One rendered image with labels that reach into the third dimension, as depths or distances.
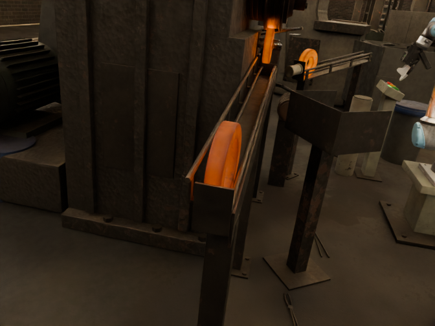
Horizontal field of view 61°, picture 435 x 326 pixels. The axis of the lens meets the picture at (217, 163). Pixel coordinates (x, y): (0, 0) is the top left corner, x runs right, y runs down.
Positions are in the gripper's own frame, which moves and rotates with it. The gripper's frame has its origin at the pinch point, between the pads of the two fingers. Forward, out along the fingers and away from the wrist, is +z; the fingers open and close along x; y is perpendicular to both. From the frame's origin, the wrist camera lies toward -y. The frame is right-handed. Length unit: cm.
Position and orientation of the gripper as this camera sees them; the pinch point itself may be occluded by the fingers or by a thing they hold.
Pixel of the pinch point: (402, 79)
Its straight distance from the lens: 249.5
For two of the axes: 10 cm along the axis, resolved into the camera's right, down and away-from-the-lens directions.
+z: -4.2, 8.0, 4.3
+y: -8.8, -4.7, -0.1
